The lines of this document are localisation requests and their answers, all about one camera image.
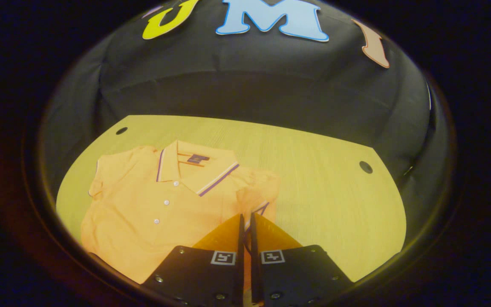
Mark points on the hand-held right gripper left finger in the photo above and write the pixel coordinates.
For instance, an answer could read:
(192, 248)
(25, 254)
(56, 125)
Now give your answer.
(241, 273)

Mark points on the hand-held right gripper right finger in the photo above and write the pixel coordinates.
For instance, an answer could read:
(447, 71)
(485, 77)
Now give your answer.
(254, 273)

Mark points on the orange collared T-shirt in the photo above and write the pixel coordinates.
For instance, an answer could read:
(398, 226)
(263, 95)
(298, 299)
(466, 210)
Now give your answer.
(151, 204)

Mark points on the black backdrop cloth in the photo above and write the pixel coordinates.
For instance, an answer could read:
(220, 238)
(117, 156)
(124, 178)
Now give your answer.
(249, 85)

